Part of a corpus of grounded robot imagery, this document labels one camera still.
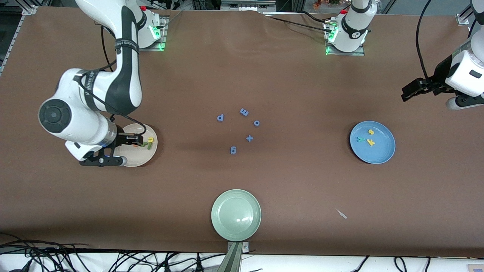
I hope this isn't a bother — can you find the beige round plate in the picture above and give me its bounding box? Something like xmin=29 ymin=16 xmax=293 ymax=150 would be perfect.
xmin=113 ymin=123 xmax=158 ymax=167

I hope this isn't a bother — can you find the blue round plate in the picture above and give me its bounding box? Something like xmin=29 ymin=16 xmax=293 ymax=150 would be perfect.
xmin=350 ymin=121 xmax=396 ymax=164

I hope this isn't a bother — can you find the pale green round plate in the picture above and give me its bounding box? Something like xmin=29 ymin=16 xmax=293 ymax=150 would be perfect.
xmin=211 ymin=189 xmax=262 ymax=242

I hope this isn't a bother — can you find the brown table cover sheet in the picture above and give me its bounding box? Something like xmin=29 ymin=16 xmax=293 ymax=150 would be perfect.
xmin=0 ymin=7 xmax=484 ymax=258

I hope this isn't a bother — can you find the grey metal pole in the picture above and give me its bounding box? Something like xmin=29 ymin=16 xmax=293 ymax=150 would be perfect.
xmin=217 ymin=243 xmax=243 ymax=272

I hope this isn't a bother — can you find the dark background equipment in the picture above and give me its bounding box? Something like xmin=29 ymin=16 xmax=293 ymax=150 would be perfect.
xmin=191 ymin=0 xmax=299 ymax=14

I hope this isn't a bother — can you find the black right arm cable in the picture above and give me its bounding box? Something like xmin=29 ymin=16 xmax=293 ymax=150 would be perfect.
xmin=91 ymin=25 xmax=148 ymax=137

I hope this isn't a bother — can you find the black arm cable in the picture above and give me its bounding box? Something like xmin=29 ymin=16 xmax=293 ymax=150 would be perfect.
xmin=91 ymin=25 xmax=148 ymax=137
xmin=416 ymin=0 xmax=433 ymax=82

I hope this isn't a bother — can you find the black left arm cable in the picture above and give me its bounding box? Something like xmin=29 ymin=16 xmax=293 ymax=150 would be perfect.
xmin=416 ymin=0 xmax=433 ymax=82

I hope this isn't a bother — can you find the aluminium frame profile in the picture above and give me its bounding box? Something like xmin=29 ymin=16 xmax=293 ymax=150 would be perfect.
xmin=456 ymin=0 xmax=473 ymax=25

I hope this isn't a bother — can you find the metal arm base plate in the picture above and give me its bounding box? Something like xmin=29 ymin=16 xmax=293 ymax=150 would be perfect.
xmin=126 ymin=15 xmax=167 ymax=52
xmin=325 ymin=21 xmax=366 ymax=56

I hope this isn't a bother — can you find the aluminium frame rail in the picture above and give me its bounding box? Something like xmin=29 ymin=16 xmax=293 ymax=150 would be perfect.
xmin=0 ymin=0 xmax=38 ymax=76

